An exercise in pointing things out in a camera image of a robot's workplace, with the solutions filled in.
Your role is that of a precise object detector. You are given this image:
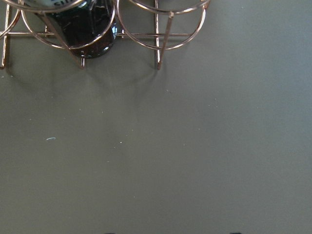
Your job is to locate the copper wire bottle rack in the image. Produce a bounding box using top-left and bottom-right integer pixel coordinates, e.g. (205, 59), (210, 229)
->
(0, 0), (210, 70)

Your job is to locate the tea bottle front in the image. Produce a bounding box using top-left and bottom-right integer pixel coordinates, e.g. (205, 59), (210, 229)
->
(24, 0), (117, 59)

